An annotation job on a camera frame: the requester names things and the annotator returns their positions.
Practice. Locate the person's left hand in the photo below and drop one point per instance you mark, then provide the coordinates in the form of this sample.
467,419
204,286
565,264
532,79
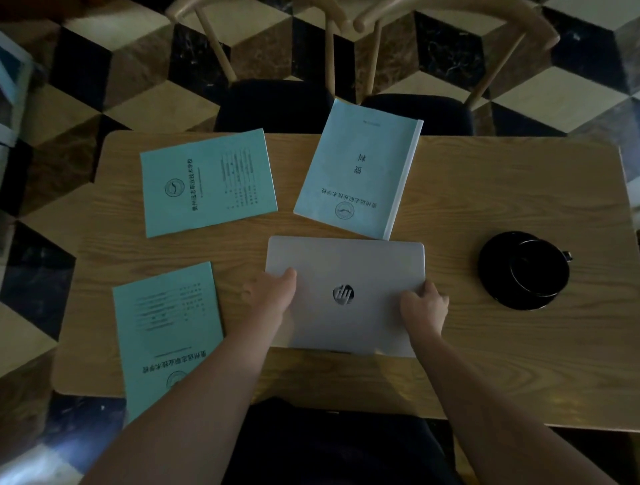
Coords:
267,302

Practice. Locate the person's right hand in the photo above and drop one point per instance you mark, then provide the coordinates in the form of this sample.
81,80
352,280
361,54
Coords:
425,315

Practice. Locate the person's left thumb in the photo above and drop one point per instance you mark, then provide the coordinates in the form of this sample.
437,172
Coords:
290,284

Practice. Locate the person's right thumb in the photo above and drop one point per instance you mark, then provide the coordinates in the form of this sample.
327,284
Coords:
410,300

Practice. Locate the silver laptop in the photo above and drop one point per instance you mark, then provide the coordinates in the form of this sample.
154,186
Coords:
345,265

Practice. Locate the person's right forearm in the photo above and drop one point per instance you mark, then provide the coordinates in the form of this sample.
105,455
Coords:
490,414

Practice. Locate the person's left forearm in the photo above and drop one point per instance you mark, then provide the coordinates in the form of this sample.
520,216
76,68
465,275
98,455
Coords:
200,404

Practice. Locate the black saucer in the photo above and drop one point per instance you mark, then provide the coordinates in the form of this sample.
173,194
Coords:
492,272

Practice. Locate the thin teal booklet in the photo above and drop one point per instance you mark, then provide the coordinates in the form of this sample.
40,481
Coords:
167,330
205,185

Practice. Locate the thick teal bound book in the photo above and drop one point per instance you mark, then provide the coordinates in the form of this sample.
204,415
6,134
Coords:
355,170

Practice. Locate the black cup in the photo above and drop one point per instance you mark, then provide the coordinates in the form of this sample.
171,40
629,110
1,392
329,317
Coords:
537,265

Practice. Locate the person's dark clothing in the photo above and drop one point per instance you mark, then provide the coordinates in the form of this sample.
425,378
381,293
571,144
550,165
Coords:
340,449

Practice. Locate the wooden chair with dark seat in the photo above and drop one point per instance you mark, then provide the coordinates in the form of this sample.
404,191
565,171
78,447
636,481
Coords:
275,107
415,115

